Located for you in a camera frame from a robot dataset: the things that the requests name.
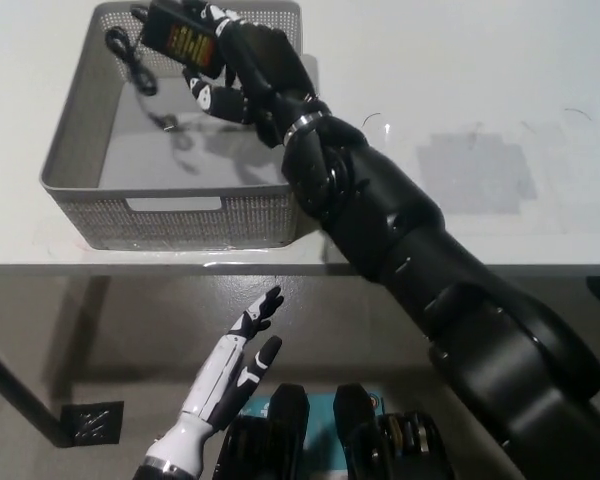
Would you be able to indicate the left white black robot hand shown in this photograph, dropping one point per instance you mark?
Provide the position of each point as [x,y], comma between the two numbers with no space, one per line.
[220,380]

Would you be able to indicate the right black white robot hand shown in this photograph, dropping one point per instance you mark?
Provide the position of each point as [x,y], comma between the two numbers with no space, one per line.
[265,65]

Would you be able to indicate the black teal robot torso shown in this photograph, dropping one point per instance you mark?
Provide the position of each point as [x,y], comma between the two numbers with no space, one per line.
[290,435]

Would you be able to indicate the black floor tape patch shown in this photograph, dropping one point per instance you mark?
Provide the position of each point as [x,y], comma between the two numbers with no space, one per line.
[92,424]

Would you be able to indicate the grey perforated plastic basket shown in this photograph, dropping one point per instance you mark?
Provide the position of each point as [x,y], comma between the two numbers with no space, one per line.
[145,220]

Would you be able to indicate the black straight table leg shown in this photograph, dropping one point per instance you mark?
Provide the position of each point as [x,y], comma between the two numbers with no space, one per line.
[25,395]

